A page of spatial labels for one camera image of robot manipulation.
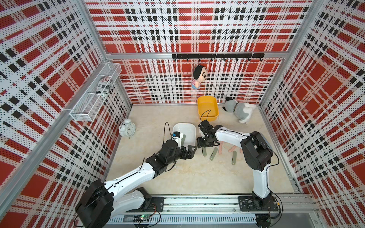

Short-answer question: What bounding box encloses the white storage box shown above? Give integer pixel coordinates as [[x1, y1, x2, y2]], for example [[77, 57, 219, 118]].
[[173, 123, 196, 147]]

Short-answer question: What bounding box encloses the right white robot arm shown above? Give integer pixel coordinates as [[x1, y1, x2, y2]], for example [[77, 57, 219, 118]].
[[197, 120, 281, 212]]

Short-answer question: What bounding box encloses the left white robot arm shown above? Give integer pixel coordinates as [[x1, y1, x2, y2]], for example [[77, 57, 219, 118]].
[[75, 140, 197, 228]]

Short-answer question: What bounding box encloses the yellow storage box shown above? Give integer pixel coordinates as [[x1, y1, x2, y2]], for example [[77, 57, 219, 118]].
[[197, 96, 219, 122]]

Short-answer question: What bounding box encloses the grey plush dog toy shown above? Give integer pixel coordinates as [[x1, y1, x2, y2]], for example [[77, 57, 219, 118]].
[[223, 97, 256, 124]]

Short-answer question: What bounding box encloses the white alarm clock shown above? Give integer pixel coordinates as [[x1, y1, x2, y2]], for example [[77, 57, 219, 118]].
[[118, 118, 136, 138]]

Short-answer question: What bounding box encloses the cartoon boy doll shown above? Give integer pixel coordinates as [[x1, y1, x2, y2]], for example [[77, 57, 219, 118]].
[[192, 65, 208, 89]]

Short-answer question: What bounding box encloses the striped can in basket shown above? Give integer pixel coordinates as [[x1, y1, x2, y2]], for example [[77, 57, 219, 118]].
[[96, 77, 112, 97]]

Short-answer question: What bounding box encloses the black hook rail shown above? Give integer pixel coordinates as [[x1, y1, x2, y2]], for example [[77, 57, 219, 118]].
[[172, 53, 265, 60]]

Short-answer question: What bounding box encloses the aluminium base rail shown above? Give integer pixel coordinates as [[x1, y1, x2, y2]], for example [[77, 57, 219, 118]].
[[106, 193, 324, 228]]

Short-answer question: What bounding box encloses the white wire wall basket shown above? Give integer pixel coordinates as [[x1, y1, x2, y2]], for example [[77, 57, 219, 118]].
[[70, 62, 121, 122]]

